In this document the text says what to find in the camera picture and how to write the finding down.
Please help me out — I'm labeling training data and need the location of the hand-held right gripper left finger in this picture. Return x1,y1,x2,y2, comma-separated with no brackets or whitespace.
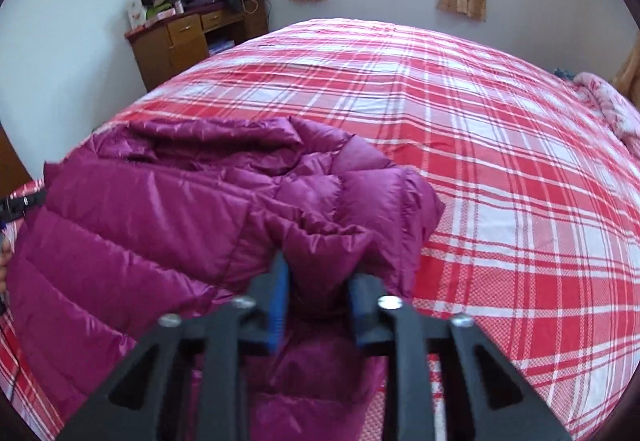
55,253,291,441

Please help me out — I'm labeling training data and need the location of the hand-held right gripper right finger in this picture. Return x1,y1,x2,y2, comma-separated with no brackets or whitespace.
346,273,573,441

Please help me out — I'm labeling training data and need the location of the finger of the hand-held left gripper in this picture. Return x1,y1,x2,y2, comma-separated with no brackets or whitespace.
0,190,49,225

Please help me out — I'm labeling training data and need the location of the purple quilted down jacket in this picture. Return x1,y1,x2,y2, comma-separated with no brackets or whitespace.
7,115,446,441

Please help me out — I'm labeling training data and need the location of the brown wooden panel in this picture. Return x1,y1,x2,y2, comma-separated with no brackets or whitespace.
0,121,34,187

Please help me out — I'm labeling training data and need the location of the brown wooden cabinet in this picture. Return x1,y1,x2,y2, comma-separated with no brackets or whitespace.
125,0,271,93

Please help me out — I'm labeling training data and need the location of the red plaid bed sheet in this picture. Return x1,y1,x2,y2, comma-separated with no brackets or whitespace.
0,17,640,441

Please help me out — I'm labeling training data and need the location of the white printed box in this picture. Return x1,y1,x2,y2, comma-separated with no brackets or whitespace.
127,0,147,30

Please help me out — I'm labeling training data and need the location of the pink floral quilt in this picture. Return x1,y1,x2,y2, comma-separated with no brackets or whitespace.
572,71,640,155

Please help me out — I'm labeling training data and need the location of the long beige curtain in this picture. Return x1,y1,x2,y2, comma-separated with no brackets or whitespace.
612,28,640,109

